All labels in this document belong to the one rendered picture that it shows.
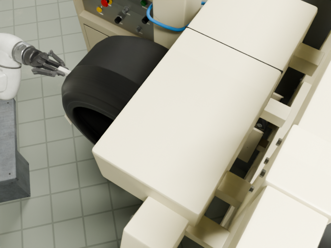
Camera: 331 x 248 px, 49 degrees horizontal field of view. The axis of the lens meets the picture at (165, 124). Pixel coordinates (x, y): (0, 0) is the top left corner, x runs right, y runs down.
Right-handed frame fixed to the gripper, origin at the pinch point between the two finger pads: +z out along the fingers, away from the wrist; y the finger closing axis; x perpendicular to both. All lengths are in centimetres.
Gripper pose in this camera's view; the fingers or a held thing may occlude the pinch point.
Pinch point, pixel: (66, 72)
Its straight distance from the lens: 152.4
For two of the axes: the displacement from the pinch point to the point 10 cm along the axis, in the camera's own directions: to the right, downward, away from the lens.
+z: 8.4, 3.9, -3.6
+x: 1.2, 5.3, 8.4
